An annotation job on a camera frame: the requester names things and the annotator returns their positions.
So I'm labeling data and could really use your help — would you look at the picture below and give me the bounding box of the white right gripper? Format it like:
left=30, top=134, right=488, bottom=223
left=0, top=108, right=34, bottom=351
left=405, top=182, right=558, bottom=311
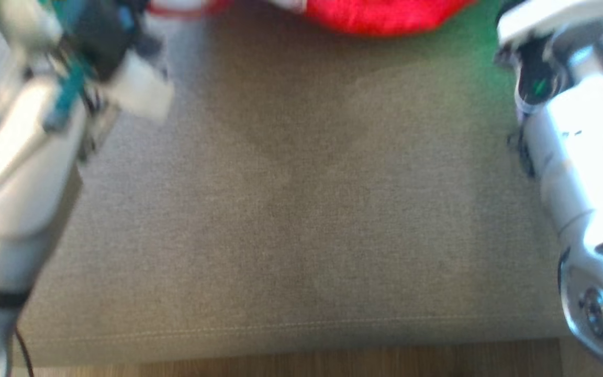
left=494, top=0, right=603, bottom=106

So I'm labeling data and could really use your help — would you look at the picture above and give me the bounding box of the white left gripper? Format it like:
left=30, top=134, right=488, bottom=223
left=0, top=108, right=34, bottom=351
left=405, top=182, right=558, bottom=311
left=100, top=50, right=175, bottom=125

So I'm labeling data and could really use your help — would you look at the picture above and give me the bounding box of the red white basketball jersey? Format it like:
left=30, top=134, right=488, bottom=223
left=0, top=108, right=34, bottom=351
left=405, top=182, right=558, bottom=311
left=147, top=0, right=479, bottom=37

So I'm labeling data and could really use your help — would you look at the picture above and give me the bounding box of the grey sofa seat cushion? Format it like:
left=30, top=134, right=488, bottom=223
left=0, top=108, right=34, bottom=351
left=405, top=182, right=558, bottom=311
left=0, top=0, right=603, bottom=368

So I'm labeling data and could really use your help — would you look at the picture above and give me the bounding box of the left teal plug camera cable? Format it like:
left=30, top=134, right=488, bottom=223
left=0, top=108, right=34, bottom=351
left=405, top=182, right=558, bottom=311
left=13, top=55, right=95, bottom=377

